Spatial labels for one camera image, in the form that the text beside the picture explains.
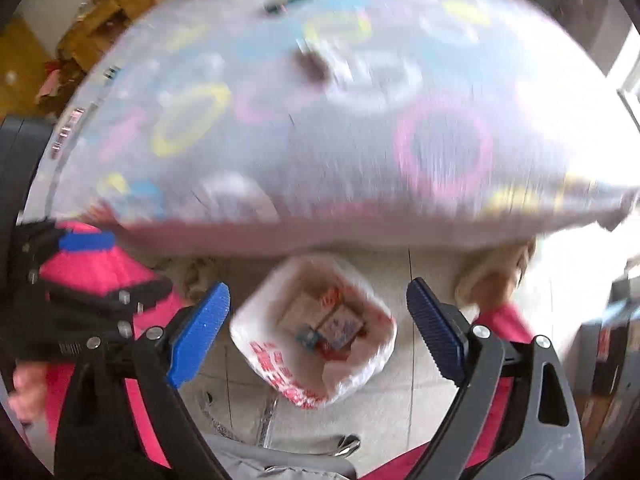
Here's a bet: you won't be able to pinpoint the white barcode box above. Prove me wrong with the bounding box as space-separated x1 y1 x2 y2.
278 287 342 335

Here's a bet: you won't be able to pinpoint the blue wrapper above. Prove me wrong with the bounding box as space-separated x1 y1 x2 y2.
295 325 321 351

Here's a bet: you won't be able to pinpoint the white blue carton box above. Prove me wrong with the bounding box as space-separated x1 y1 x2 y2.
318 304 364 350

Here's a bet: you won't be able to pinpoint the white plastic pouch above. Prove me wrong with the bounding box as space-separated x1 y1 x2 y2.
297 40 352 84

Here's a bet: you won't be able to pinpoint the white red trash bag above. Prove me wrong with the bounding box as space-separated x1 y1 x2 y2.
230 252 397 410

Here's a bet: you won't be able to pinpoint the pink trouser leg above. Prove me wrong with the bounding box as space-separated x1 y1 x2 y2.
38 242 183 467

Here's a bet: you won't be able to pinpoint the stacked shoe boxes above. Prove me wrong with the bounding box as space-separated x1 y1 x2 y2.
574 276 639 460

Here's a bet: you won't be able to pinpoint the pink hair clip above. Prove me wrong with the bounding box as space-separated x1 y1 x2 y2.
51 107 86 159

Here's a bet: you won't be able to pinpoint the beige slipper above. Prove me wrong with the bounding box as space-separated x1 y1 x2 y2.
454 238 536 312

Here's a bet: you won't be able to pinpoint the wooden wardrobe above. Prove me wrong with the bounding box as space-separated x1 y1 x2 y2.
0 15 54 118

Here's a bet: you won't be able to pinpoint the wooden dresser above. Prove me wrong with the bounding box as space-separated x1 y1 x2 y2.
56 0 163 73

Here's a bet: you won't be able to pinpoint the circle patterned bed sheet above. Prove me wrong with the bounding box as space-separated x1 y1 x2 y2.
28 0 639 254

